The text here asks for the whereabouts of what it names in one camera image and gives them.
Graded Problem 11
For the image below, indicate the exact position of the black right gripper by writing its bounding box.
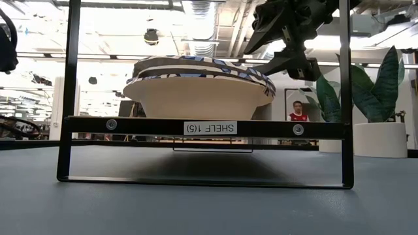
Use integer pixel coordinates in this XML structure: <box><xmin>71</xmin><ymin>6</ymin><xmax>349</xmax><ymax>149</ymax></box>
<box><xmin>244</xmin><ymin>0</ymin><xmax>330</xmax><ymax>82</ymax></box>

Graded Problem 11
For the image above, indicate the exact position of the white shelf label sticker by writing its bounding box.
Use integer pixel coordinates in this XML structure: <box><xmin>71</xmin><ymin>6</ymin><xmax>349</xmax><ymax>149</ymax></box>
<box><xmin>183</xmin><ymin>121</ymin><xmax>238</xmax><ymax>135</ymax></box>

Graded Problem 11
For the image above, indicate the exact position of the person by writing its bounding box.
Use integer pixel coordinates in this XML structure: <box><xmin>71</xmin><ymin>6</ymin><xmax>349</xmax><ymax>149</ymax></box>
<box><xmin>287</xmin><ymin>100</ymin><xmax>310</xmax><ymax>122</ymax></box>

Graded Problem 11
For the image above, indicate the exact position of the blue table mat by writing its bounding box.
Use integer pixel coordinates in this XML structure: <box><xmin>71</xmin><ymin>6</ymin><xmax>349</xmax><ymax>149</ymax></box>
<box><xmin>0</xmin><ymin>145</ymin><xmax>418</xmax><ymax>235</ymax></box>

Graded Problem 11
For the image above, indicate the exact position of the long ceiling light strip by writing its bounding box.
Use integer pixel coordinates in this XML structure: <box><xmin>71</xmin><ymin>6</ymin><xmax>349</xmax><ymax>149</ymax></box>
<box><xmin>0</xmin><ymin>51</ymin><xmax>418</xmax><ymax>69</ymax></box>

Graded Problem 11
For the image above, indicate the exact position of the silver ventilation duct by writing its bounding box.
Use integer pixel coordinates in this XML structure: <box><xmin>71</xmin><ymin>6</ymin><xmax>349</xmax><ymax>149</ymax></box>
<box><xmin>182</xmin><ymin>0</ymin><xmax>219</xmax><ymax>58</ymax></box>

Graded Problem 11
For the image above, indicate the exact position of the black frame wooden shelf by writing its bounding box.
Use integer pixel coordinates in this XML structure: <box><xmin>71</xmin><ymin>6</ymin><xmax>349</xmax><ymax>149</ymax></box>
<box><xmin>56</xmin><ymin>0</ymin><xmax>355</xmax><ymax>190</ymax></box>

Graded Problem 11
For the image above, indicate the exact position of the black aluminium table frame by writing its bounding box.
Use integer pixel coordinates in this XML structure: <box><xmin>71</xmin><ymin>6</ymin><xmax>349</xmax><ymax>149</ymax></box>
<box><xmin>0</xmin><ymin>139</ymin><xmax>418</xmax><ymax>159</ymax></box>

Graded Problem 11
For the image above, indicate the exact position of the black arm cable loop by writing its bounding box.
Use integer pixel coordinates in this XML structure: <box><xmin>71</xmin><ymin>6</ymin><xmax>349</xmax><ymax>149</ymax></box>
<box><xmin>0</xmin><ymin>114</ymin><xmax>42</xmax><ymax>140</ymax></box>

